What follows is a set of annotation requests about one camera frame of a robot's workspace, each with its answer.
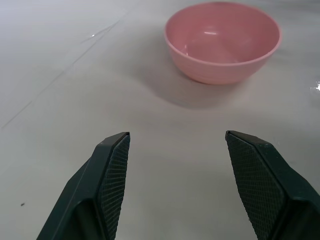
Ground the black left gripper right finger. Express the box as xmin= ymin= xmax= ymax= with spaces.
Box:
xmin=225 ymin=130 xmax=320 ymax=240

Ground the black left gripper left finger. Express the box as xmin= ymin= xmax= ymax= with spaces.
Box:
xmin=36 ymin=131 xmax=131 ymax=240

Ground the pink plastic bowl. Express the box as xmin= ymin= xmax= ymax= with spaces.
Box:
xmin=164 ymin=1 xmax=284 ymax=85

